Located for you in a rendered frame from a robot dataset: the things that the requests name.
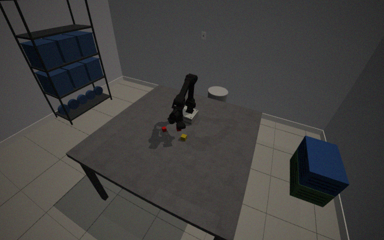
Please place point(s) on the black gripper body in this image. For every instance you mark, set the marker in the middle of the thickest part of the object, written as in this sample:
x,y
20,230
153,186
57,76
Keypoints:
x,y
180,125

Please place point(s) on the yellow cube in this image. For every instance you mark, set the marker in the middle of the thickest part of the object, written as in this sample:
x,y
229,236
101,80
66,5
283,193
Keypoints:
x,y
183,137

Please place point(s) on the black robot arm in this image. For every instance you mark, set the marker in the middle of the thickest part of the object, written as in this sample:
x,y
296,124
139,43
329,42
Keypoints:
x,y
180,102

